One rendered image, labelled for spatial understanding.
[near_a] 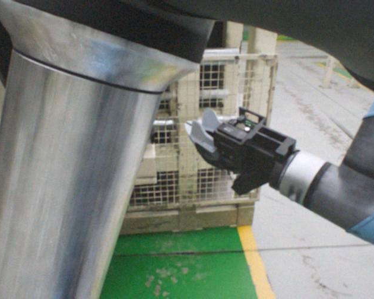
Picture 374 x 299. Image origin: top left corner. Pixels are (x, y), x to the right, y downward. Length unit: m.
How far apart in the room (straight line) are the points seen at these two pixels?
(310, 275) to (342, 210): 1.28
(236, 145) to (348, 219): 0.18
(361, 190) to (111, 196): 0.33
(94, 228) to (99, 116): 0.07
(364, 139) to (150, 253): 1.40
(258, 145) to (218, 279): 1.17
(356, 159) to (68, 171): 0.36
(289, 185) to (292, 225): 1.50
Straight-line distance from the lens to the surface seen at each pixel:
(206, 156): 0.53
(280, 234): 1.88
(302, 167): 0.46
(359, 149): 0.45
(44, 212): 0.18
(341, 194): 0.45
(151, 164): 0.76
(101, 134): 0.16
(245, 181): 0.55
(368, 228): 0.45
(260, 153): 0.48
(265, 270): 1.67
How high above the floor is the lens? 1.23
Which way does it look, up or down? 28 degrees down
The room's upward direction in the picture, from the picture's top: straight up
